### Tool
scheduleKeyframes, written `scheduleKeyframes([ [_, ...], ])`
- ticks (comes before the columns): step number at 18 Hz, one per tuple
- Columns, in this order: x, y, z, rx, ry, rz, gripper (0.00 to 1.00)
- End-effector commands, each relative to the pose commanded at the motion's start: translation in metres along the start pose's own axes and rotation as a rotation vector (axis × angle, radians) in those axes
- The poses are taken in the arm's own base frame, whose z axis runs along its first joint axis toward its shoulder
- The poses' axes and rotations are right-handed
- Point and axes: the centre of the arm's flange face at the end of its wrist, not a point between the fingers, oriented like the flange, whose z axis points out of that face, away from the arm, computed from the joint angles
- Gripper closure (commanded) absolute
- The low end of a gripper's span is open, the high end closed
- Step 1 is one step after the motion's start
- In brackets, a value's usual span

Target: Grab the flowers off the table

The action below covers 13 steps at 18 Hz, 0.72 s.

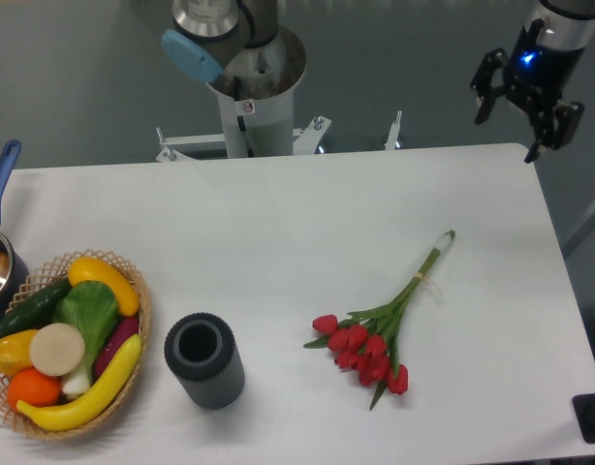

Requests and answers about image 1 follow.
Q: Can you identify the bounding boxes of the red tulip bouquet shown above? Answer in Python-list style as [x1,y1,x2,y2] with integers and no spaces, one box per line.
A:
[303,230,456,409]

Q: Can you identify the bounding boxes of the green lettuce bok choy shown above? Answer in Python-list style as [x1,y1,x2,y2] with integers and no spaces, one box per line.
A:
[51,281,118,400]

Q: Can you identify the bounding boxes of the purple sweet potato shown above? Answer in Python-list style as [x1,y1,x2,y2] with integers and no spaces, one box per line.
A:
[93,316,139,380]

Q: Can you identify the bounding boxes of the yellow bell pepper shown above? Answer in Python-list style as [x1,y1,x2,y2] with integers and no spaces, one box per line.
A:
[0,329,39,378]

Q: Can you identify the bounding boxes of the blue handled saucepan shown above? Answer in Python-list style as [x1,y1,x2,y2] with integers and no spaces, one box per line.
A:
[0,139,28,322]

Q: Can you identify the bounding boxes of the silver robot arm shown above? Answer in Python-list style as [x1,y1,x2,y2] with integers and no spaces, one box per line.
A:
[162,1,595,164]

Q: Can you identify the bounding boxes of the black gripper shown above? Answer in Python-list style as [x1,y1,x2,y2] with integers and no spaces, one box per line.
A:
[470,17,590,164]

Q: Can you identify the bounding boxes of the black device at edge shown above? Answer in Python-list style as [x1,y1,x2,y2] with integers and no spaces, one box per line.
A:
[572,393,595,444]

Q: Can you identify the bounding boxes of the yellow banana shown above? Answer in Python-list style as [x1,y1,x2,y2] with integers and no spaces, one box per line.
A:
[16,334,142,432]

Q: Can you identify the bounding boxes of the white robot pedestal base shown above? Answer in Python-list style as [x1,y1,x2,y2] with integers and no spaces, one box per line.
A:
[154,84,404,164]

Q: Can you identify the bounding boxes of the orange fruit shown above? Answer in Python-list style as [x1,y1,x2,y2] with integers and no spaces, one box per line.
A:
[7,368,61,413]

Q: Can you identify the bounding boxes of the beige round disc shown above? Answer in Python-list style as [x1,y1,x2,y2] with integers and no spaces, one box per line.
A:
[29,323,85,377]

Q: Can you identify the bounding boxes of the woven wicker basket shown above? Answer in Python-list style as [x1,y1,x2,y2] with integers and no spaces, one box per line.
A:
[0,249,151,441]

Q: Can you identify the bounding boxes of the dark grey ribbed vase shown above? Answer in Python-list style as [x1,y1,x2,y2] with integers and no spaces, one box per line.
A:
[164,313,245,410]

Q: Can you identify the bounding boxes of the yellow squash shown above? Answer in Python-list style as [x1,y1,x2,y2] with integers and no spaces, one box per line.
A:
[68,256,140,317]

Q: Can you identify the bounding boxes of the dark green cucumber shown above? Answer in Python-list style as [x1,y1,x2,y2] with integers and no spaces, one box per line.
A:
[0,278,72,339]

